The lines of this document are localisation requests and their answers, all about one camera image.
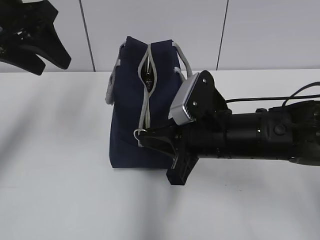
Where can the brown bread roll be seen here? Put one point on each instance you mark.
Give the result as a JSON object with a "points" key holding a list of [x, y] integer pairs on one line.
{"points": [[147, 74]]}

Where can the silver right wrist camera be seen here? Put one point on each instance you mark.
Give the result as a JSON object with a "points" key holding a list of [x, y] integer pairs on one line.
{"points": [[197, 100]]}

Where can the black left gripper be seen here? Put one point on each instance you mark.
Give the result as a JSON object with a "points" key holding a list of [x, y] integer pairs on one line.
{"points": [[41, 39]]}

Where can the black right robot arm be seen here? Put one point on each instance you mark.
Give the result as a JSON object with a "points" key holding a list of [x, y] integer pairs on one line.
{"points": [[285, 133]]}

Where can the navy blue lunch bag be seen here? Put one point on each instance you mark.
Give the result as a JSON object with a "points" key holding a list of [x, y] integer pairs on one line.
{"points": [[134, 108]]}

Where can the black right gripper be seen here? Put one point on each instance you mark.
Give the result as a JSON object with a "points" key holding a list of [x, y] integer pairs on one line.
{"points": [[257, 135]]}

